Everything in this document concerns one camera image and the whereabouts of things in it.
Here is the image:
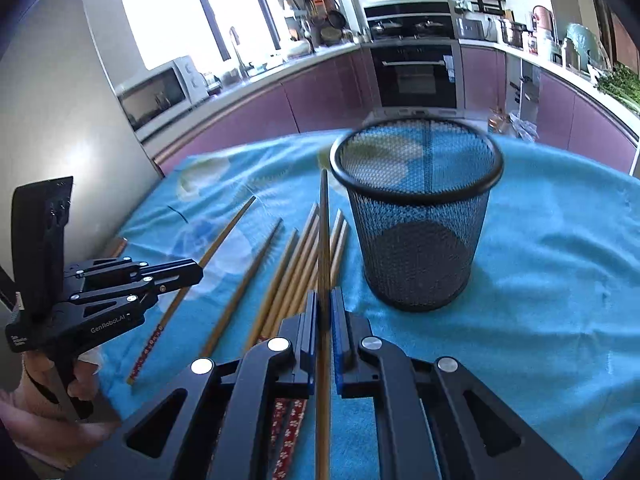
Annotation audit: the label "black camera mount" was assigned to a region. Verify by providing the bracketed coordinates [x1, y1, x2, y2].
[11, 177, 74, 312]

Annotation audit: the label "black built-in oven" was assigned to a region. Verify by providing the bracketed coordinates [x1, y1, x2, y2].
[370, 41, 462, 110]

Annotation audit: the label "black gas stove hood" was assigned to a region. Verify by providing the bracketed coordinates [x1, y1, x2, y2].
[363, 0, 456, 40]

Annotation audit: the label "mint green appliance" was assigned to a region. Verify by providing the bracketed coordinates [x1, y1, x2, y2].
[565, 23, 606, 72]

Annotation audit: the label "wooden chopstick red patterned end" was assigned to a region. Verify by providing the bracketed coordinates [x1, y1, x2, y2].
[126, 195, 256, 386]

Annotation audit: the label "purple lower cabinets right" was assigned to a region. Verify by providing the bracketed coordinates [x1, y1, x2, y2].
[460, 40, 639, 176]

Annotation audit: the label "steel cooking pot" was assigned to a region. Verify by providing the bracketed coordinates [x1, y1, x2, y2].
[500, 18, 528, 49]

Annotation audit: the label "green leafy vegetables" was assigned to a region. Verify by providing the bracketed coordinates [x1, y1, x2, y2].
[596, 63, 640, 116]

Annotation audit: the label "white microwave oven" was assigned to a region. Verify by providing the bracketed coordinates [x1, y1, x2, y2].
[115, 56, 208, 142]

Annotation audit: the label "person's left hand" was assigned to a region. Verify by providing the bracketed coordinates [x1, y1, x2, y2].
[1, 351, 120, 471]

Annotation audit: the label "blue tablecloth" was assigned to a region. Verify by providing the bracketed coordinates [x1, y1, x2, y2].
[99, 132, 639, 479]

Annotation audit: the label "black mesh utensil cup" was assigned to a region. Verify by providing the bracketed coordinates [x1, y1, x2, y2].
[329, 116, 504, 312]

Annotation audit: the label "kitchen faucet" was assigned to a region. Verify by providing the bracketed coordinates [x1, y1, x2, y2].
[229, 26, 248, 80]

